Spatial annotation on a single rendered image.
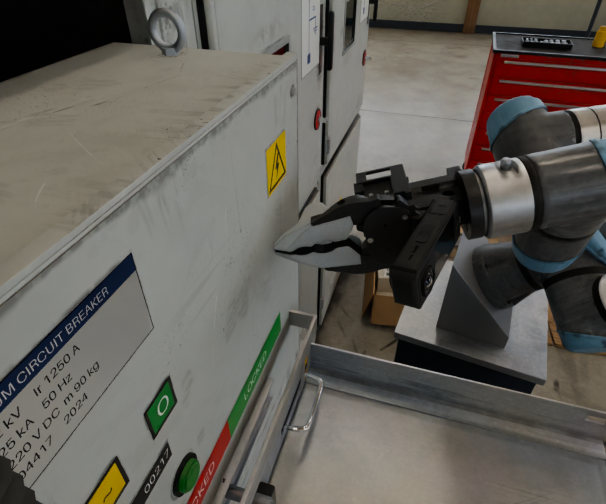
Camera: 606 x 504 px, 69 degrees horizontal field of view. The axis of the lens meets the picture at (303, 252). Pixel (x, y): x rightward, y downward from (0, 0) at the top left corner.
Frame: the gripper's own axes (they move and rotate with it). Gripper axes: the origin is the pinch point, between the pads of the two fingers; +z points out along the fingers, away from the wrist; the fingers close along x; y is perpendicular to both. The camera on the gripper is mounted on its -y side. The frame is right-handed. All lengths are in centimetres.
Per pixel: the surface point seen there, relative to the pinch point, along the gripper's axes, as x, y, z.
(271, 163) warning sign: 9.1, 2.4, -1.1
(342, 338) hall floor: -123, 95, 17
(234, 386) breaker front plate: -8.0, -10.3, 7.0
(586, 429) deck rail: -46, 2, -35
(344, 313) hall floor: -123, 111, 15
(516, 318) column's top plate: -59, 37, -37
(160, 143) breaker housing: 18.1, -10.8, 2.2
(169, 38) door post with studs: 19.5, 22.5, 11.1
